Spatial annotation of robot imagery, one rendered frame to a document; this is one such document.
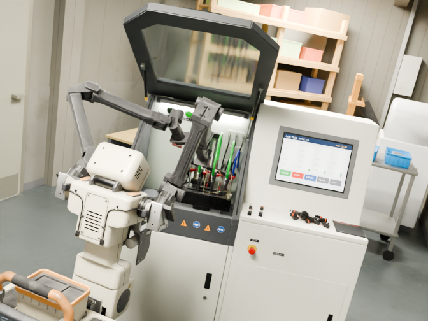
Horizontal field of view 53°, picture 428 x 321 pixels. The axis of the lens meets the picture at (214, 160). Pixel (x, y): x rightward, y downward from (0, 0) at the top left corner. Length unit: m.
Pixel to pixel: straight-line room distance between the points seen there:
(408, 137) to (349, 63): 2.74
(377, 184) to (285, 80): 2.30
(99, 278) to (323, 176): 1.39
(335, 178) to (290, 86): 4.53
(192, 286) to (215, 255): 0.24
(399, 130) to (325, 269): 3.38
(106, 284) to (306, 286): 1.16
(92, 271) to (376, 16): 6.91
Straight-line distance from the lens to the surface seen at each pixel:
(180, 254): 2.48
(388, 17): 8.05
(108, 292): 1.91
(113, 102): 2.14
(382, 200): 5.75
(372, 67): 8.01
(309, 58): 7.10
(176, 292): 2.61
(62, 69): 4.80
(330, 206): 2.61
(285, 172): 2.55
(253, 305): 2.60
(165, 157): 2.87
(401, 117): 5.65
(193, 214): 2.37
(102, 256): 1.84
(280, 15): 6.74
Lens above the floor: 1.86
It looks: 16 degrees down
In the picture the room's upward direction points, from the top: 10 degrees clockwise
